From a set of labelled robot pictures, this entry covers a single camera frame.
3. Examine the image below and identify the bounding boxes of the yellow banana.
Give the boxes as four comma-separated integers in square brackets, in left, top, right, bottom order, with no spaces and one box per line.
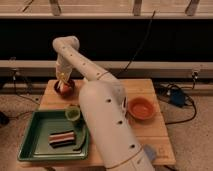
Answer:
[58,80,65,92]

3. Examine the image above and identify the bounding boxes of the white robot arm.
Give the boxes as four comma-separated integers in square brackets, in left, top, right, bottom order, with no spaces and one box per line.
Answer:
[53,36,155,171]

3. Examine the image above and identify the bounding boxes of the dark purple bowl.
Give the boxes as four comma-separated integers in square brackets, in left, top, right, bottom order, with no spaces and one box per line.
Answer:
[54,79,75,98]

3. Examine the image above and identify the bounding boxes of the orange bowl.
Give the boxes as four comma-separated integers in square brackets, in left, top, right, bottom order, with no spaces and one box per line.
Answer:
[128,97,155,120]

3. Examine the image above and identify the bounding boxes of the orange fruit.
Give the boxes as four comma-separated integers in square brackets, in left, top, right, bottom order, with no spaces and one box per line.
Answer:
[61,85,70,94]

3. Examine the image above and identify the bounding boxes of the small green cup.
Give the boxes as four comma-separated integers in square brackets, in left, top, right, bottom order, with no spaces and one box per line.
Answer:
[65,106,81,122]

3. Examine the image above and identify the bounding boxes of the dark green vegetable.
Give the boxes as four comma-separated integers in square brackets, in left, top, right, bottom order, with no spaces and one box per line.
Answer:
[74,127,86,150]

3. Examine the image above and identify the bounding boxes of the striped block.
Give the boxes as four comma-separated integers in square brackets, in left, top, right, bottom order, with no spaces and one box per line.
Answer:
[48,131,76,148]

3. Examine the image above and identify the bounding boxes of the blue power adapter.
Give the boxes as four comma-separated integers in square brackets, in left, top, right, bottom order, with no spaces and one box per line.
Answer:
[170,89,185,107]

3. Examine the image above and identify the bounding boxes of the blue sponge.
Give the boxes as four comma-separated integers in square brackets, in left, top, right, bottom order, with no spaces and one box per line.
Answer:
[144,145,157,162]

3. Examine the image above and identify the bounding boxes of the black cable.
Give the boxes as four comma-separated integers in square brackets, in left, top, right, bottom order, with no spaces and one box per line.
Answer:
[117,9,198,127]

